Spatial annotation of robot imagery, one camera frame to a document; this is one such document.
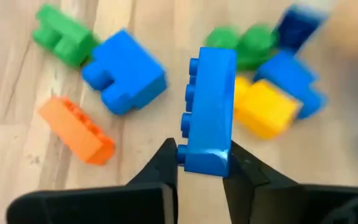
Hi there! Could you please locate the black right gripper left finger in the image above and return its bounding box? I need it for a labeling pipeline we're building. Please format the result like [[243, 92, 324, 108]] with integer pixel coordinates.
[[6, 138, 179, 224]]

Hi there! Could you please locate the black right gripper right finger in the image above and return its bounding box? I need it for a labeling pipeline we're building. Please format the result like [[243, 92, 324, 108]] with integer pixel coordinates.
[[223, 141, 358, 224]]

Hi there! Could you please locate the blue studded toy brick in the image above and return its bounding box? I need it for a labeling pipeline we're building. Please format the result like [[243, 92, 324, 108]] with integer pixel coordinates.
[[177, 46, 238, 179]]

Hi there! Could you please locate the green toy block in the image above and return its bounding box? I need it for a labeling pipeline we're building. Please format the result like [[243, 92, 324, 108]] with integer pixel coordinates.
[[203, 24, 280, 72], [30, 2, 99, 68]]

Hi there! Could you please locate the orange studded toy brick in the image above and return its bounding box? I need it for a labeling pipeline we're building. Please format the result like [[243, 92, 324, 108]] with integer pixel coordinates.
[[37, 95, 117, 166]]

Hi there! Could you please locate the yellow toy block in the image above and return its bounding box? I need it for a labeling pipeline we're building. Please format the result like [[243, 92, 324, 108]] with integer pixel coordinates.
[[232, 75, 301, 140]]

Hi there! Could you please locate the small blue toy block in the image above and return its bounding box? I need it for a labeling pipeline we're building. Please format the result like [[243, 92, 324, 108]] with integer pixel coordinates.
[[274, 4, 328, 54]]

